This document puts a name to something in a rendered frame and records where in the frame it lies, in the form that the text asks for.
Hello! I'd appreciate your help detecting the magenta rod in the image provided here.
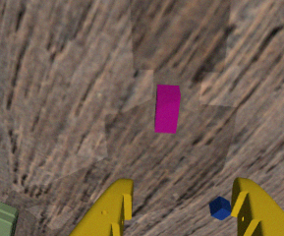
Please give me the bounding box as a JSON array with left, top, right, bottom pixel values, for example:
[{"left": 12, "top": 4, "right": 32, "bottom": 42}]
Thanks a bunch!
[{"left": 154, "top": 85, "right": 181, "bottom": 134}]

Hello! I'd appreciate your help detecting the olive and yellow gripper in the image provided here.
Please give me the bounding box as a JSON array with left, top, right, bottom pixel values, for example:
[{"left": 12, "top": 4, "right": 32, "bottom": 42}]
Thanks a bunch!
[{"left": 69, "top": 177, "right": 284, "bottom": 236}]

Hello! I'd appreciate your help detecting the small blue cube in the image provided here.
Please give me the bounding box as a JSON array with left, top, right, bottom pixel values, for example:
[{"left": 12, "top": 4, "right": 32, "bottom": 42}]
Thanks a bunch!
[{"left": 209, "top": 196, "right": 231, "bottom": 221}]

